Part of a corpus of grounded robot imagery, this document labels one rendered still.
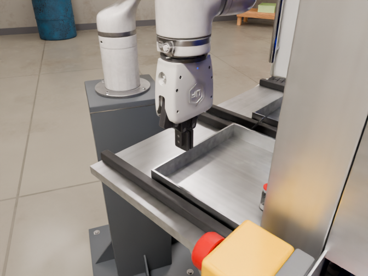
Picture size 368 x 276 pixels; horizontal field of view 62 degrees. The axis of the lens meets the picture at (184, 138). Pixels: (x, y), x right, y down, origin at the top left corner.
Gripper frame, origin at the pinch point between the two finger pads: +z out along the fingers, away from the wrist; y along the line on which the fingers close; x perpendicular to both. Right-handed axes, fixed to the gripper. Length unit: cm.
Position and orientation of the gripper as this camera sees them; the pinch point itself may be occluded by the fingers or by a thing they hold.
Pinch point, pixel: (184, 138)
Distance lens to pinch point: 56.2
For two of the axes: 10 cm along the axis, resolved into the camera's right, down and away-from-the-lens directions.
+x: -7.2, -3.5, 6.0
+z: 0.0, 8.6, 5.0
